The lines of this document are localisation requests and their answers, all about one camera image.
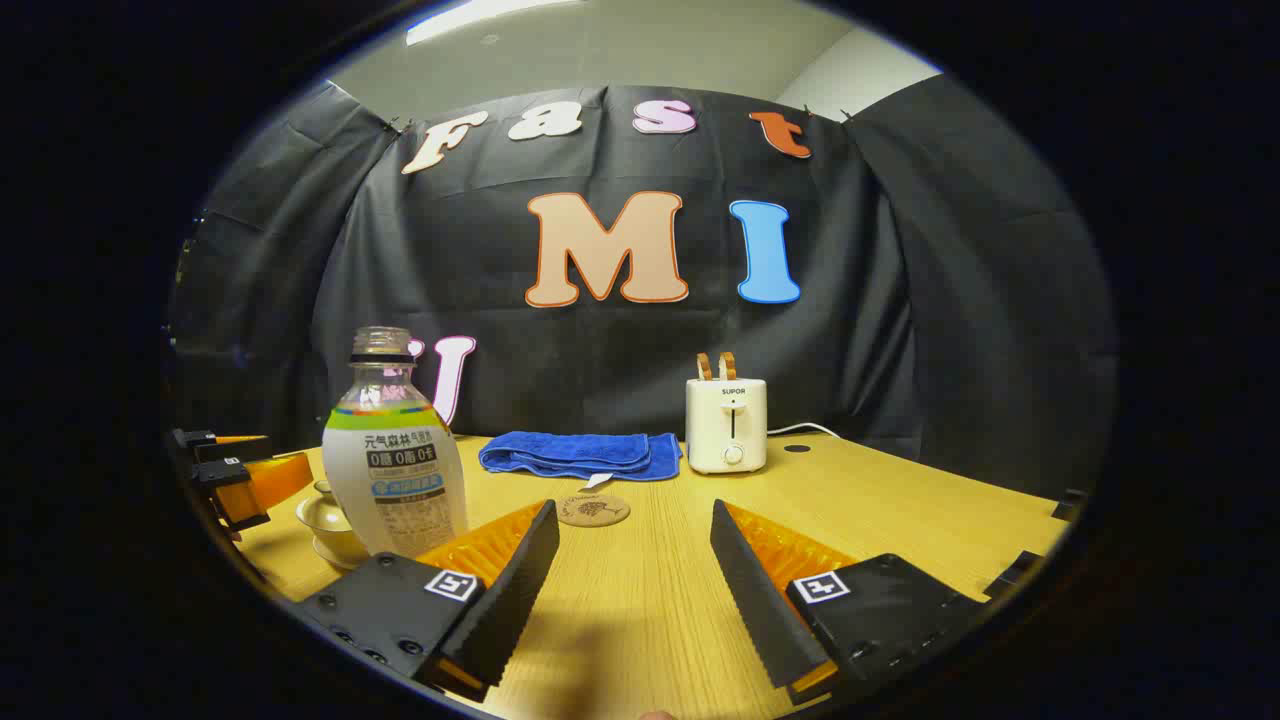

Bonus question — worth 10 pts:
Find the blue folded towel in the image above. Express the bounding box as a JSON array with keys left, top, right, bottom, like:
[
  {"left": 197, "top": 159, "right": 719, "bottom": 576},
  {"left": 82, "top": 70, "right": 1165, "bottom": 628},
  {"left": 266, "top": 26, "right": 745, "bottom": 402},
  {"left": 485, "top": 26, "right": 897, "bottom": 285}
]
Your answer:
[{"left": 478, "top": 431, "right": 683, "bottom": 491}]

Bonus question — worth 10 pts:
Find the white toaster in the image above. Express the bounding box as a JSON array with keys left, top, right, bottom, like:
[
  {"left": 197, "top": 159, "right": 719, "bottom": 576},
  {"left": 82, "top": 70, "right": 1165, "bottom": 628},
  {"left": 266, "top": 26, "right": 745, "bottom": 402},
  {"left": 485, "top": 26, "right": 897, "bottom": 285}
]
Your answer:
[{"left": 686, "top": 377, "right": 768, "bottom": 475}]

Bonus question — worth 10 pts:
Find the round wooden coaster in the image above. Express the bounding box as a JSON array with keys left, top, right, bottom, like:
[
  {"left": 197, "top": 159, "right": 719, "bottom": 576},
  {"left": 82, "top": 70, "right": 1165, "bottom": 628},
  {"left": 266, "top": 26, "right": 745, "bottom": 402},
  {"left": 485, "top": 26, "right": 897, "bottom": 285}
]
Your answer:
[{"left": 557, "top": 493, "right": 631, "bottom": 527}]

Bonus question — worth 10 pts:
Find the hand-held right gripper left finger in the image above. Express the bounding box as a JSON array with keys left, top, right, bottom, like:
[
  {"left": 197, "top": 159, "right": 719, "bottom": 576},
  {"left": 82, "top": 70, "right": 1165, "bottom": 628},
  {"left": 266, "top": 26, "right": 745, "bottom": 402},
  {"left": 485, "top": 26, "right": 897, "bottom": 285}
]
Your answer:
[{"left": 290, "top": 498, "right": 561, "bottom": 703}]

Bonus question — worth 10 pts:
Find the black backdrop cloth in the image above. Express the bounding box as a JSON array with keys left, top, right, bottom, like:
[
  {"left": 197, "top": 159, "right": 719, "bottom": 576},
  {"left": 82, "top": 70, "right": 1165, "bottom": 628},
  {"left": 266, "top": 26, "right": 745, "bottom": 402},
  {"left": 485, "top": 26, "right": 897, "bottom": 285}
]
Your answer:
[{"left": 165, "top": 75, "right": 1119, "bottom": 501}]

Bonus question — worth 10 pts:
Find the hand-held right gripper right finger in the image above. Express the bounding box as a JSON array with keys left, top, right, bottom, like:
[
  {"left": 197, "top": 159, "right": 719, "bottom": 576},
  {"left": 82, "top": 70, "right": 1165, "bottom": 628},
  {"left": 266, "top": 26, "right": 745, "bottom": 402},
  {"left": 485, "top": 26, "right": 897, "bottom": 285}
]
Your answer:
[{"left": 710, "top": 498, "right": 991, "bottom": 707}]

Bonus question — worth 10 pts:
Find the cream ceramic saucer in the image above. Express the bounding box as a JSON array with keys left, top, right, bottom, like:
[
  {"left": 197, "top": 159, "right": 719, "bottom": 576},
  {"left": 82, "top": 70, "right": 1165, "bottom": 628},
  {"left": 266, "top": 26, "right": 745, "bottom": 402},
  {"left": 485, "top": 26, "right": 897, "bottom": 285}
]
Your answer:
[{"left": 312, "top": 540, "right": 386, "bottom": 573}]

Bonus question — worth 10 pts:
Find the clear white-label water bottle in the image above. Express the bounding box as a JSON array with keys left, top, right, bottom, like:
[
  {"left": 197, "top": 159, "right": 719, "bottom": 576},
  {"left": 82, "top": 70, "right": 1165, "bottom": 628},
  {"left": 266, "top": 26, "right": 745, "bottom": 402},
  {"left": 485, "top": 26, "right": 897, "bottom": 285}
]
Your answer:
[{"left": 322, "top": 326, "right": 469, "bottom": 558}]

